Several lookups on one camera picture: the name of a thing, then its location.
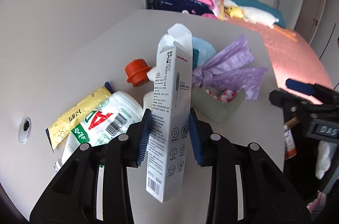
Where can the purple plastic bag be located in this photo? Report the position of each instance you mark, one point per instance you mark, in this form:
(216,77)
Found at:
(230,69)

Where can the black lined trash bin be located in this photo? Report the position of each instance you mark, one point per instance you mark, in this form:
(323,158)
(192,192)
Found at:
(300,170)

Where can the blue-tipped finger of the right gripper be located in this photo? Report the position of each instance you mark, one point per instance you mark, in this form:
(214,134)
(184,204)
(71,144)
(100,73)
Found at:
(304,88)

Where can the yellow duck plush toy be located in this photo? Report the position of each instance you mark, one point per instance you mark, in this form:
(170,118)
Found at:
(235,12)

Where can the white gloved hand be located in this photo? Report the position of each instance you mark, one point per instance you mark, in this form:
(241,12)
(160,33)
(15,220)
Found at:
(325,154)

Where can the black handheld camera device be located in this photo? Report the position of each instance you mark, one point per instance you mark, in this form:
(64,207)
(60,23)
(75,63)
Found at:
(330,134)

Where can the orange bottle cap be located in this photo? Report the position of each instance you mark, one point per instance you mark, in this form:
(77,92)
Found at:
(136,72)

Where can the white orange medicine box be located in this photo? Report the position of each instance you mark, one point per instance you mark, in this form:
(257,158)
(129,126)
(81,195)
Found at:
(290,149)

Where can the navy blue printed garment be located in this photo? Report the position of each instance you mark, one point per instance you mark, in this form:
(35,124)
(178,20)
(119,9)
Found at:
(194,7)

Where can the white goose plush toy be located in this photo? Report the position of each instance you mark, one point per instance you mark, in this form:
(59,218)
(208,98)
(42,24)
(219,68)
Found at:
(254,16)

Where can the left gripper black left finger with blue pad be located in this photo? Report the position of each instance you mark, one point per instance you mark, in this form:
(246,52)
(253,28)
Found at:
(92,186)

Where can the pink bed sheet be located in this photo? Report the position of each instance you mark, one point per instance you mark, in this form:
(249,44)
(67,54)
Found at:
(284,58)

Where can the round metal desk grommet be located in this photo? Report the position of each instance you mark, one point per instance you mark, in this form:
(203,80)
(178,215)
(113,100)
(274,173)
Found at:
(24,130)

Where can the teal pillow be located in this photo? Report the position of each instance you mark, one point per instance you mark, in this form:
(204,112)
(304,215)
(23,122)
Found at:
(259,5)

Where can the long white printed box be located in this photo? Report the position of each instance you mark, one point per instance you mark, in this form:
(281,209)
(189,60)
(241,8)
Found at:
(171,102)

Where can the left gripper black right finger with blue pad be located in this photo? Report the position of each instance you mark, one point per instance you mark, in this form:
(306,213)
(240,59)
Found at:
(246,184)

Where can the white AD milk bottle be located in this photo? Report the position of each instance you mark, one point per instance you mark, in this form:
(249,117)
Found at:
(107,121)

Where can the light blue plastic package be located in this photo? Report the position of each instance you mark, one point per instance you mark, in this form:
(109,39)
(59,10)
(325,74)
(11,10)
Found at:
(202,52)

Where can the yellow snack wrapper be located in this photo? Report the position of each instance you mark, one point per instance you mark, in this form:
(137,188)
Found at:
(60,128)

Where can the black wall socket panel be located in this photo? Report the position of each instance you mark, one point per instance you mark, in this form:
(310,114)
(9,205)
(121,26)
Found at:
(152,4)

